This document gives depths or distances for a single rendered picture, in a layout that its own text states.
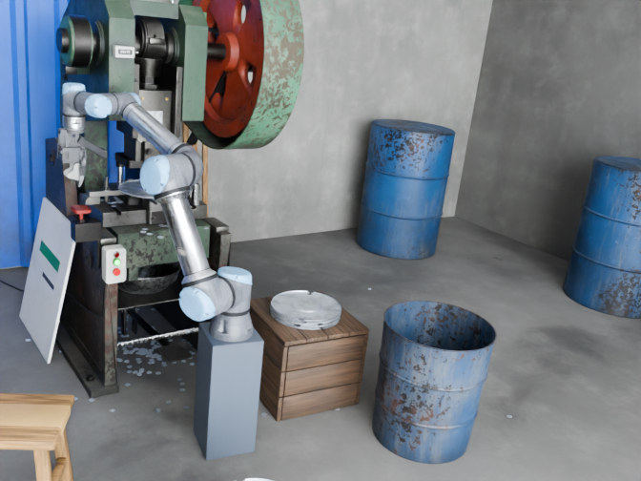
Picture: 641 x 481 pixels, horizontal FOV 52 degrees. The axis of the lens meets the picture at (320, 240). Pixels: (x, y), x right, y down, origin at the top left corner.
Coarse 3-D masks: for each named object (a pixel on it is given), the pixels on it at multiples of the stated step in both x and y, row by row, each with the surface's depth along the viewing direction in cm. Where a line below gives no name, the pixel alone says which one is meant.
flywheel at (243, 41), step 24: (216, 0) 285; (240, 0) 268; (216, 24) 293; (240, 24) 273; (240, 48) 272; (216, 72) 291; (240, 72) 274; (216, 96) 294; (240, 96) 276; (216, 120) 289; (240, 120) 271
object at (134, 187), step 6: (132, 180) 273; (138, 180) 276; (120, 186) 264; (126, 186) 265; (132, 186) 266; (138, 186) 267; (126, 192) 257; (132, 192) 258; (138, 192) 259; (144, 192) 260; (144, 198) 253; (150, 198) 253
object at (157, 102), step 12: (144, 84) 260; (156, 84) 264; (144, 96) 256; (156, 96) 259; (168, 96) 261; (144, 108) 257; (156, 108) 260; (168, 108) 263; (168, 120) 265; (132, 144) 262; (144, 144) 259; (132, 156) 264; (144, 156) 260
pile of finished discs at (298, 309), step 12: (276, 300) 272; (288, 300) 273; (300, 300) 273; (312, 300) 274; (324, 300) 277; (276, 312) 261; (288, 312) 262; (300, 312) 263; (312, 312) 264; (324, 312) 265; (336, 312) 266; (288, 324) 258; (300, 324) 260; (312, 324) 257; (324, 324) 260
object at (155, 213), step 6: (144, 204) 265; (150, 204) 261; (156, 204) 250; (150, 210) 262; (156, 210) 264; (162, 210) 265; (150, 216) 263; (156, 216) 265; (162, 216) 266; (150, 222) 264; (156, 222) 266; (162, 222) 267
